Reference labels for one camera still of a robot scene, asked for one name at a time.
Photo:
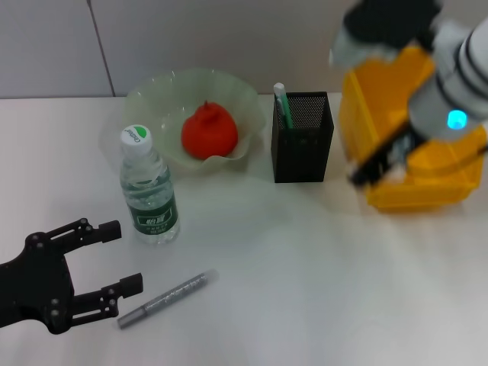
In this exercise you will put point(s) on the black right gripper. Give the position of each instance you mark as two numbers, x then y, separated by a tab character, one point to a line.
392	156

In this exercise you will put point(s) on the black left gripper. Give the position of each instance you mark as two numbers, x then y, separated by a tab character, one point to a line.
34	286

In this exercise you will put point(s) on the clear green-label water bottle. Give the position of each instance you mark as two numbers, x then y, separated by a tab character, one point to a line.
152	213

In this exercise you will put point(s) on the orange fruit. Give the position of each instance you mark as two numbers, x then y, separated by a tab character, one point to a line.
209	133

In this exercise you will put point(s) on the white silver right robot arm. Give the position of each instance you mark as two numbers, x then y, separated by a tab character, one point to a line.
457	76

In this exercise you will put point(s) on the silver marker pen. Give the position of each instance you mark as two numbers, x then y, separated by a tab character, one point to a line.
167	297

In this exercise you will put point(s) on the black mesh pen holder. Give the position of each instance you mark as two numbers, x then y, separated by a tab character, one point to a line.
301	160

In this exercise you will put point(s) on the pale green glass fruit bowl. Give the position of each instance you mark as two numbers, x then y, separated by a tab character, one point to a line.
228	99

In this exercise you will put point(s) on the yellow plastic bin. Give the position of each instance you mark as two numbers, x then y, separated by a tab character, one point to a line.
438	190

